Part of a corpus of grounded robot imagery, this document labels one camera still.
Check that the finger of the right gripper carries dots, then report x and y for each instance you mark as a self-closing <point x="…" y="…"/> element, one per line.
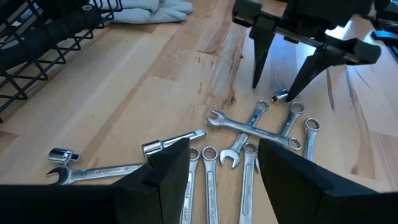
<point x="311" y="70"/>
<point x="261" y="53"/>

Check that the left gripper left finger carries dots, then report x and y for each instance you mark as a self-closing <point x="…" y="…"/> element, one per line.
<point x="124" y="205"/>

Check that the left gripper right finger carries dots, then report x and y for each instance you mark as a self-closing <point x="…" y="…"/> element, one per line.
<point x="311" y="202"/>

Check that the chrome socket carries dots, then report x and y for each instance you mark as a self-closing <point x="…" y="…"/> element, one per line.
<point x="279" y="96"/>
<point x="60" y="155"/>

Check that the chrome socket extension bar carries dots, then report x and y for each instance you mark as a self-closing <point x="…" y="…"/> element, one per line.
<point x="174" y="141"/>

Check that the grey striped work glove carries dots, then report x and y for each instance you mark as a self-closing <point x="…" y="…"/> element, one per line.
<point x="149" y="12"/>

